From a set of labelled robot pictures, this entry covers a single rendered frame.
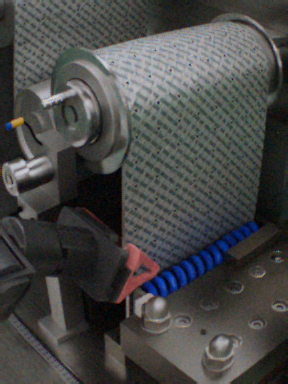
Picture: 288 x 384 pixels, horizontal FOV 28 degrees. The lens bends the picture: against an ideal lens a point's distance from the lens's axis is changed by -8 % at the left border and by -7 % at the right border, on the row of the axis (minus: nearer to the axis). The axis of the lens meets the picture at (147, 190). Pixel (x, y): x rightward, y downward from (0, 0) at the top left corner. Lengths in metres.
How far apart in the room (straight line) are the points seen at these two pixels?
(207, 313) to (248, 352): 0.09
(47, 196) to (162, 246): 0.15
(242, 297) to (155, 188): 0.18
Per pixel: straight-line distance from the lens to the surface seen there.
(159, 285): 0.74
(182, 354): 0.67
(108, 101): 0.61
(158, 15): 1.04
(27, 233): 0.57
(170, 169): 0.69
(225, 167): 0.76
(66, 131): 0.66
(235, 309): 0.73
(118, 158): 0.63
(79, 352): 0.84
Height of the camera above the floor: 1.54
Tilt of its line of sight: 34 degrees down
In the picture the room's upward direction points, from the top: 1 degrees clockwise
